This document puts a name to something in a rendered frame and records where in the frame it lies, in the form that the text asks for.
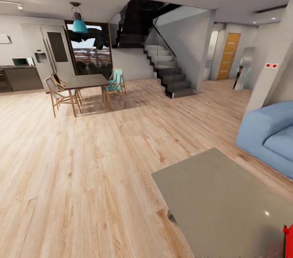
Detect radio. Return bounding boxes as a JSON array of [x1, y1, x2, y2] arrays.
[[282, 225, 293, 258]]

